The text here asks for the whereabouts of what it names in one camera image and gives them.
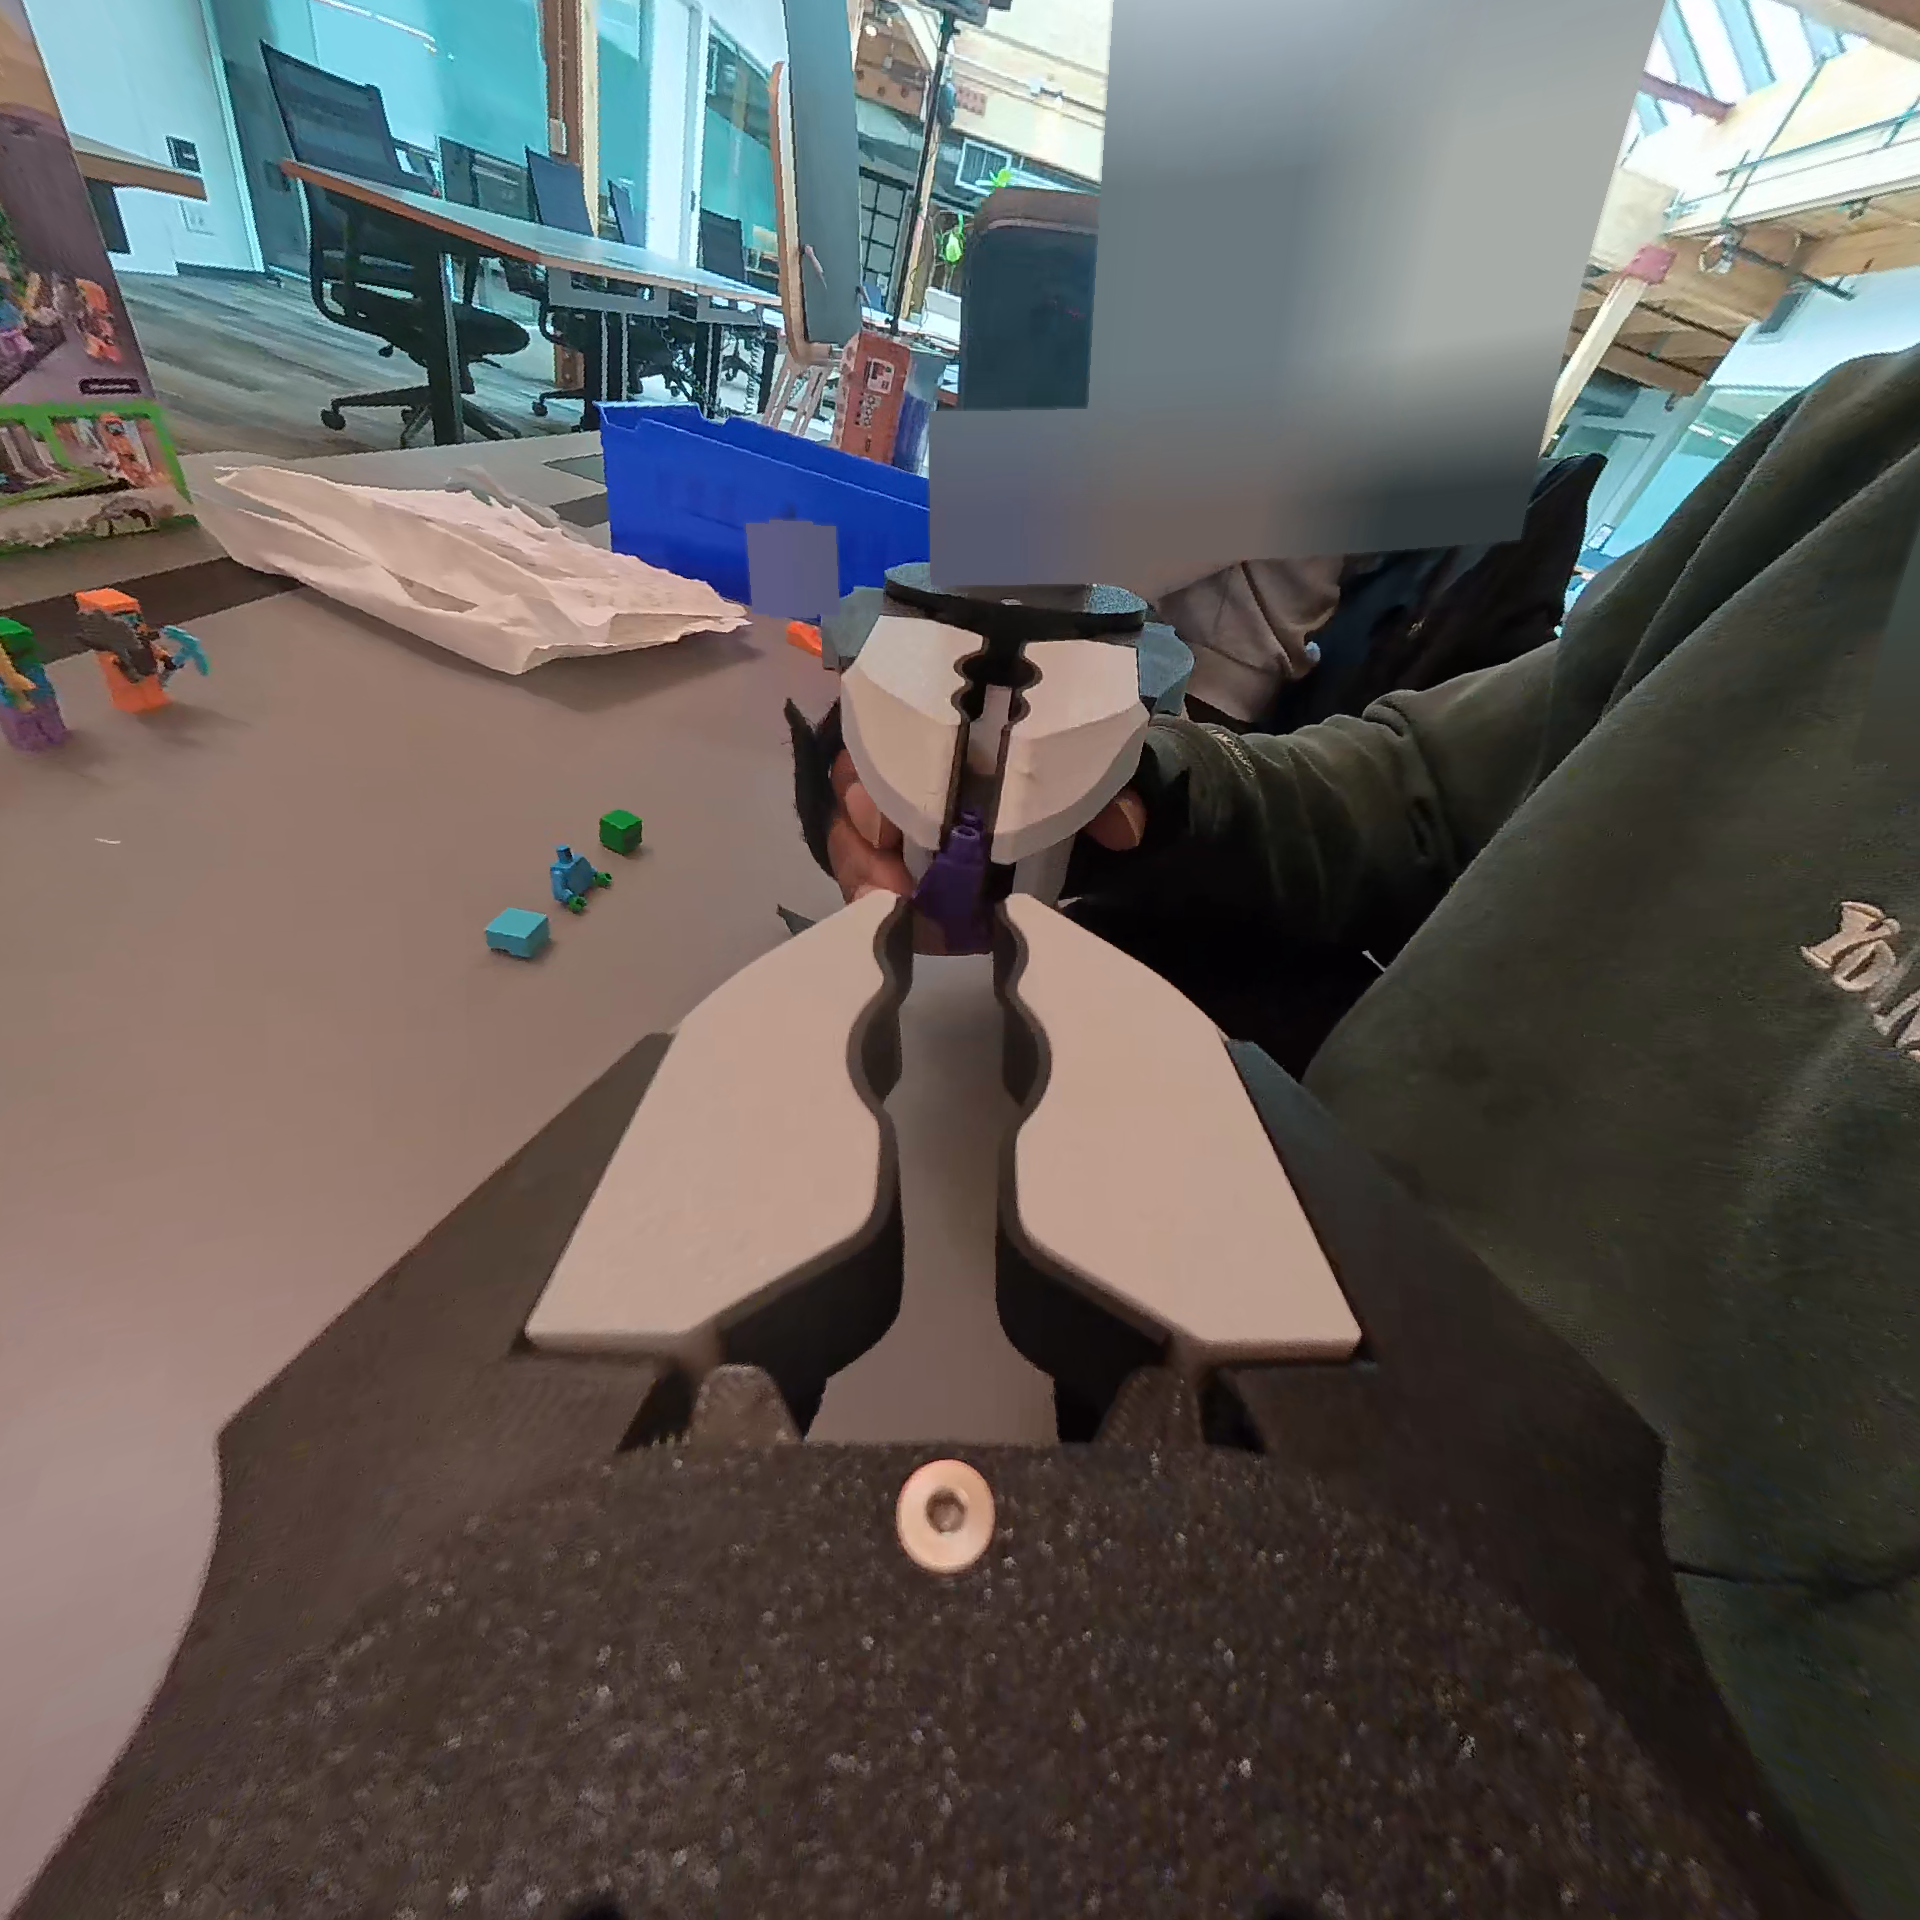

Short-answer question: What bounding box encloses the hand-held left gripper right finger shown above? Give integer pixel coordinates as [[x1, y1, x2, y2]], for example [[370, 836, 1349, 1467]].
[[990, 895, 1365, 1440]]

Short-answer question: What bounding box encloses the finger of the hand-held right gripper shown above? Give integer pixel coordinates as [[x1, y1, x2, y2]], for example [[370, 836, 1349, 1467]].
[[990, 643, 1151, 868], [836, 619, 993, 854]]

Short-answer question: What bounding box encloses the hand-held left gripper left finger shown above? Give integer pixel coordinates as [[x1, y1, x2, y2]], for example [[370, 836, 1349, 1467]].
[[526, 895, 912, 1427]]

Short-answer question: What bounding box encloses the purple toy legs piece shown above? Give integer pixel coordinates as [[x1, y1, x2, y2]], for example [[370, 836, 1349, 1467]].
[[912, 810, 1000, 961]]

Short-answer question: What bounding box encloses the blue plastic bin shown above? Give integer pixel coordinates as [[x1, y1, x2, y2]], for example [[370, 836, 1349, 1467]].
[[595, 401, 937, 616]]

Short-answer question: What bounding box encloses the small orange grey brick model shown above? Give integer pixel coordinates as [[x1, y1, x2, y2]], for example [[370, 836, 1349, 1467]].
[[72, 590, 215, 719]]

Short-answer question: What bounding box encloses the green headed toy minifigure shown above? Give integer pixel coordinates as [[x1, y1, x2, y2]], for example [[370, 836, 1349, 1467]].
[[0, 613, 72, 753]]

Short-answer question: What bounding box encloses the person's right forearm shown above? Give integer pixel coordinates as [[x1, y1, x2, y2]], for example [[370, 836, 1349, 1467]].
[[1144, 602, 1654, 918]]

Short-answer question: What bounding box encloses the person's right hand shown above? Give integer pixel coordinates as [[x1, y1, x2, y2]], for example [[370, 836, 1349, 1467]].
[[823, 745, 1151, 905]]

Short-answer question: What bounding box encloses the orange cardboard box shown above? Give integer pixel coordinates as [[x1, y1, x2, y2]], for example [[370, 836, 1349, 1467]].
[[841, 327, 939, 468]]

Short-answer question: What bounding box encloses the white crumpled paper bag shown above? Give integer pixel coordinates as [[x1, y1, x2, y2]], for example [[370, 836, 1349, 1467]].
[[203, 463, 755, 679]]

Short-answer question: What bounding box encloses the dark green hoodie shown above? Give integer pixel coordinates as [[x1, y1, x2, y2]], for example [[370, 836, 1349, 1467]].
[[1302, 344, 1920, 1920]]

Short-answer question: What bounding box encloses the grey board on wooden easel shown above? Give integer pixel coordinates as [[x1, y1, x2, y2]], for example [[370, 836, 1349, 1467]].
[[765, 0, 876, 439]]

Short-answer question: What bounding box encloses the wooden top office table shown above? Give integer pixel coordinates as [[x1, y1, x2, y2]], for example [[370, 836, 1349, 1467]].
[[282, 156, 785, 452]]

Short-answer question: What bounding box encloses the black office chair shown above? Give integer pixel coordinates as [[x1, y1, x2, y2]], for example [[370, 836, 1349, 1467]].
[[261, 40, 532, 448]]

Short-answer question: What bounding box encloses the brick set cardboard box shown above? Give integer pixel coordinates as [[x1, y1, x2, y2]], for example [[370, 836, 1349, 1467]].
[[0, 0, 203, 558]]

